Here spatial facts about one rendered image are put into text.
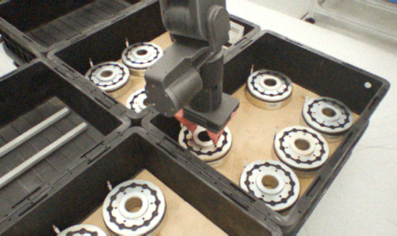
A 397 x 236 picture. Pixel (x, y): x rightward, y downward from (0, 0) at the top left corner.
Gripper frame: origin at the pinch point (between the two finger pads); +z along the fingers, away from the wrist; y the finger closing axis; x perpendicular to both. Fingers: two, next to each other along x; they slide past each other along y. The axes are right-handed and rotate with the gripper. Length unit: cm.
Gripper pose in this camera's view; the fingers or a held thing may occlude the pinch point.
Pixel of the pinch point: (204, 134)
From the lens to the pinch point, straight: 61.8
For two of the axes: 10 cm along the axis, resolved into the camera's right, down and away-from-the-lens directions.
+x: 5.5, -6.4, 5.3
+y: 8.4, 4.1, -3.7
